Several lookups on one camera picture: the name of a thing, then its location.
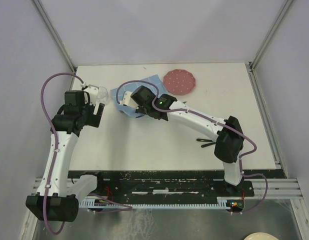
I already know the clear plastic cup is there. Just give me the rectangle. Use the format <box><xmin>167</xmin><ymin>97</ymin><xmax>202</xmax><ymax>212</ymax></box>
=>
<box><xmin>96</xmin><ymin>86</ymin><xmax>110</xmax><ymax>106</ymax></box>

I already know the green handled gold fork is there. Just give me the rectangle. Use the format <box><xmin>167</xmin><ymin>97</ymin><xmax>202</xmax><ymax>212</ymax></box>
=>
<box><xmin>201</xmin><ymin>142</ymin><xmax>216</xmax><ymax>148</ymax></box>

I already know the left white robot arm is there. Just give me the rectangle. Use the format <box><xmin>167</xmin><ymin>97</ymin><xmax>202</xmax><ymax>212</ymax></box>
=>
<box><xmin>25</xmin><ymin>85</ymin><xmax>105</xmax><ymax>222</ymax></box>

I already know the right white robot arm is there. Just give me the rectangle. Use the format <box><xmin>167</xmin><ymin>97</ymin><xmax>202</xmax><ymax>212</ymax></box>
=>
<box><xmin>116</xmin><ymin>85</ymin><xmax>244</xmax><ymax>196</ymax></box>

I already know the pink dotted plate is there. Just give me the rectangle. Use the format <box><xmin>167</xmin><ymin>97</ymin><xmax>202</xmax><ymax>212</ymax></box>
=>
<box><xmin>163</xmin><ymin>69</ymin><xmax>196</xmax><ymax>96</ymax></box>

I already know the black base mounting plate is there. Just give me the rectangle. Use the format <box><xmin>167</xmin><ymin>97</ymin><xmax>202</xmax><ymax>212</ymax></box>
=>
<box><xmin>68</xmin><ymin>170</ymin><xmax>255</xmax><ymax>205</ymax></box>

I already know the cream plate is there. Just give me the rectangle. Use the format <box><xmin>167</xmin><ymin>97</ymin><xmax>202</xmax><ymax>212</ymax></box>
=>
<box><xmin>244</xmin><ymin>232</ymin><xmax>279</xmax><ymax>240</ymax></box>

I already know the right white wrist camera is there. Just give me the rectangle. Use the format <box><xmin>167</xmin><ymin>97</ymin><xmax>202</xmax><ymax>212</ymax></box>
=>
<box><xmin>119</xmin><ymin>91</ymin><xmax>138</xmax><ymax>109</ymax></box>

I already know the green handled gold knife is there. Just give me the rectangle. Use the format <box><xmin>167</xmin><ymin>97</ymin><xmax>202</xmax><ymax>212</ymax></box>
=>
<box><xmin>196</xmin><ymin>138</ymin><xmax>214</xmax><ymax>143</ymax></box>

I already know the left aluminium frame post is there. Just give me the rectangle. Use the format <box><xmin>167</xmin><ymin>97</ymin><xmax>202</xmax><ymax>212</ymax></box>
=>
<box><xmin>31</xmin><ymin>0</ymin><xmax>77</xmax><ymax>73</ymax></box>

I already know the aluminium frame post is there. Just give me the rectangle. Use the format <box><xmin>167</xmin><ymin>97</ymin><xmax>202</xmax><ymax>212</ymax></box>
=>
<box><xmin>249</xmin><ymin>0</ymin><xmax>295</xmax><ymax>70</ymax></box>
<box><xmin>31</xmin><ymin>0</ymin><xmax>77</xmax><ymax>73</ymax></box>

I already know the light blue cable duct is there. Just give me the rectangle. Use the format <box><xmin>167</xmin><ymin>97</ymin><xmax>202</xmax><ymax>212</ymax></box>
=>
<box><xmin>79</xmin><ymin>197</ymin><xmax>230</xmax><ymax>210</ymax></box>

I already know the right aluminium frame post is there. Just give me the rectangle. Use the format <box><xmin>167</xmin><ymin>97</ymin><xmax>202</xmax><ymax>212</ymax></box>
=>
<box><xmin>249</xmin><ymin>0</ymin><xmax>295</xmax><ymax>70</ymax></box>

